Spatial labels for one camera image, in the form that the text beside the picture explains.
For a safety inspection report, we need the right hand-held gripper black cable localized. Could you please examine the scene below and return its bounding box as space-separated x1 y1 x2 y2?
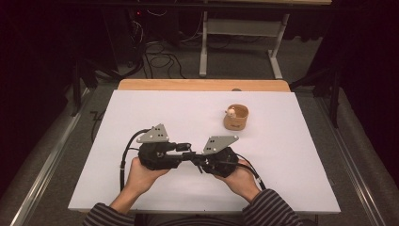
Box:
234 152 267 191

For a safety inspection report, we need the wooden table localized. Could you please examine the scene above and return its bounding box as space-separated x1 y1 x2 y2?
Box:
117 78 292 93

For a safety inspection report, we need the white metal desk frame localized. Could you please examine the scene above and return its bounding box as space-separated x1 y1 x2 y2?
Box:
199 9 291 80

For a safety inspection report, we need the person's dark torso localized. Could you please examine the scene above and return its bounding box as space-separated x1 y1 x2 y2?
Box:
134 214 252 226

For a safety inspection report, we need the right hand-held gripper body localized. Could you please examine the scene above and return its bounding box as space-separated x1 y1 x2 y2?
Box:
201 135 240 178

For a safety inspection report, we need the hand-held gripper black cable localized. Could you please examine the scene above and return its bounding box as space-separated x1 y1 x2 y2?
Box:
234 152 267 191
119 127 152 193

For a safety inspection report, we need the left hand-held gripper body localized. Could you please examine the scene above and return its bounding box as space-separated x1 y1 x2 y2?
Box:
136 123 183 171

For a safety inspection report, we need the left hand-held gripper black cable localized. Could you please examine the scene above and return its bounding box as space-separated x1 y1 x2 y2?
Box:
119 127 152 193

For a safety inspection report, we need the tangle of black floor cables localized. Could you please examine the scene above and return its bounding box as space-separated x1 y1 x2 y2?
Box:
125 8 205 80

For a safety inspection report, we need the person's left hand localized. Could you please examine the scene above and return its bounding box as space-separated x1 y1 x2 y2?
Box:
124 156 171 196

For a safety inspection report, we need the thin black floor cable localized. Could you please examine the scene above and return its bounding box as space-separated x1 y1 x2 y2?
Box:
89 108 107 144

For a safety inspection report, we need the brown wooden pen holder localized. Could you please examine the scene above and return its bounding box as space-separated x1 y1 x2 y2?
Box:
223 104 249 131

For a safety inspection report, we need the white table board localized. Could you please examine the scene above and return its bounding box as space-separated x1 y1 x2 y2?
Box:
68 89 342 215

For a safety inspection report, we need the black metal stand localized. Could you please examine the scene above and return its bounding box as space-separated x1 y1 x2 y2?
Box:
289 60 343 129
69 57 99 118

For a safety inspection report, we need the person's right hand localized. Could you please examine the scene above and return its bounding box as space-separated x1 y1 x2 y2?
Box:
215 158 262 202

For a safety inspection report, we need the silver metal floor rail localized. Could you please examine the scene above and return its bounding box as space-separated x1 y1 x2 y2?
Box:
8 88 92 226
315 96 399 226

